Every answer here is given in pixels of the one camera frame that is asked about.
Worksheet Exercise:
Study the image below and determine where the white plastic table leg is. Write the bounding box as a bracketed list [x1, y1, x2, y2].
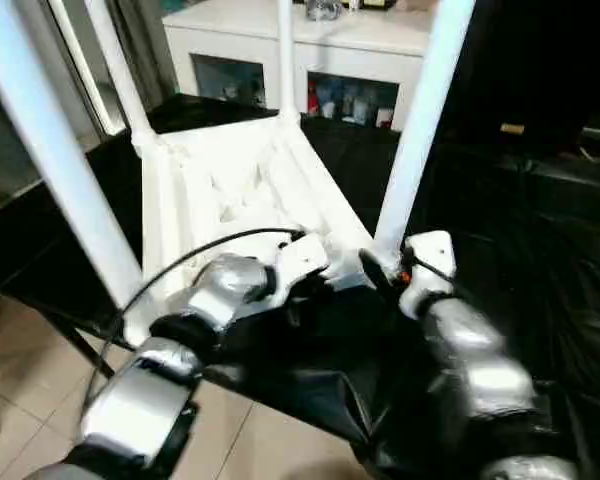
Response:
[0, 0, 146, 321]
[372, 0, 477, 266]
[83, 0, 159, 151]
[277, 0, 301, 129]

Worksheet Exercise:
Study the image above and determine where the white plastic table top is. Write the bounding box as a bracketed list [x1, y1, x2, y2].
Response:
[122, 112, 381, 349]

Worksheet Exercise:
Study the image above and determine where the black shiny mat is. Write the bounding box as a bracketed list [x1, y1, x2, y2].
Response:
[0, 92, 600, 480]

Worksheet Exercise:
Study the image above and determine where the black backdrop cloth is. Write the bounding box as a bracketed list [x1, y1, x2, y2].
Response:
[429, 0, 600, 151]

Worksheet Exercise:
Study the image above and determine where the white glass-door cabinet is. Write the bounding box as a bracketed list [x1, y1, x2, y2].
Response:
[162, 0, 434, 131]

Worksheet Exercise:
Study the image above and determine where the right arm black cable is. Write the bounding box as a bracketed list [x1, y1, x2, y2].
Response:
[404, 252, 481, 311]

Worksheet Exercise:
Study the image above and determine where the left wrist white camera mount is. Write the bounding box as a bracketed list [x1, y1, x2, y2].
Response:
[267, 232, 330, 306]

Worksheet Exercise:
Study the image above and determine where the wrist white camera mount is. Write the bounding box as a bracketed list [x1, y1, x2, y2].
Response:
[398, 230, 456, 319]
[267, 232, 330, 306]

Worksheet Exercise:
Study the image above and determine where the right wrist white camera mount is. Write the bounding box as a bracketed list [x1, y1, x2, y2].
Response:
[398, 230, 456, 319]

